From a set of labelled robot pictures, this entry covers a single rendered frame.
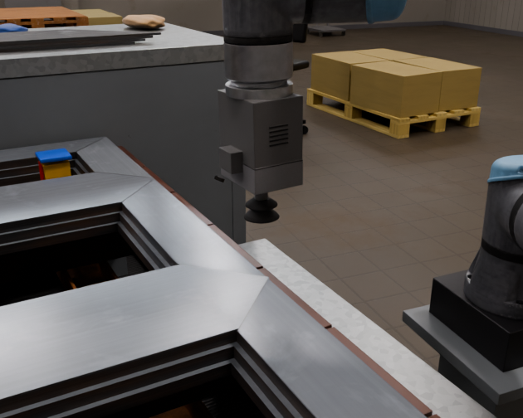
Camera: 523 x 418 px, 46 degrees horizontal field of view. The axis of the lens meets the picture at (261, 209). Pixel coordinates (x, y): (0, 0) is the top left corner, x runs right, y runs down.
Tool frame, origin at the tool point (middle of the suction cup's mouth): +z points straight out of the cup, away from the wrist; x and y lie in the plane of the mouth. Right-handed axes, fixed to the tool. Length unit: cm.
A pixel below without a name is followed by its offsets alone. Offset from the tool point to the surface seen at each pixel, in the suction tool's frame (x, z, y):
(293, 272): 24.1, 28.4, -30.2
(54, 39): -2, -12, -94
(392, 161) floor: 233, 99, -234
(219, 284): -4.3, 9.8, -3.7
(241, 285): -2.1, 9.9, -1.9
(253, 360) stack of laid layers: -7.5, 11.4, 10.7
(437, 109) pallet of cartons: 314, 82, -276
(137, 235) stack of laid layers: -7.1, 11.6, -27.5
